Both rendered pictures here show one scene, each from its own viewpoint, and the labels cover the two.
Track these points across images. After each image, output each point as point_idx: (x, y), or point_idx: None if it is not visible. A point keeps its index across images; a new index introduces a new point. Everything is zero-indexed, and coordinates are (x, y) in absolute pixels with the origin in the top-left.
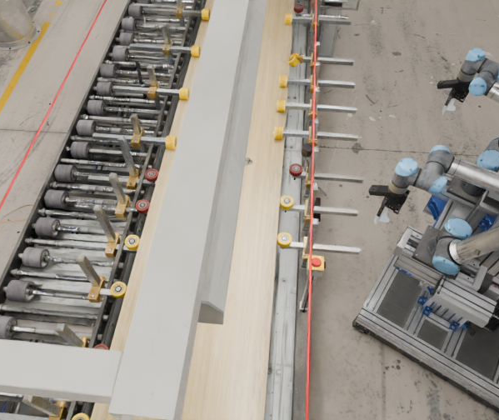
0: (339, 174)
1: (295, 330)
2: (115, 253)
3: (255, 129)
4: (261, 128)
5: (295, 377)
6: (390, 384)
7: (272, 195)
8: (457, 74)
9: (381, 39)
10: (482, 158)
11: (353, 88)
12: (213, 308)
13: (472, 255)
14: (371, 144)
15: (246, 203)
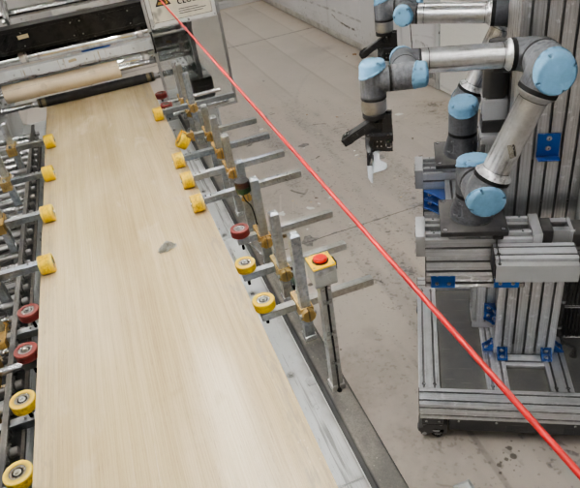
0: None
1: (341, 420)
2: None
3: (164, 214)
4: (172, 210)
5: (378, 480)
6: (518, 484)
7: (222, 264)
8: (375, 30)
9: (279, 139)
10: (453, 105)
11: (272, 190)
12: None
13: (509, 160)
14: (323, 230)
15: (188, 287)
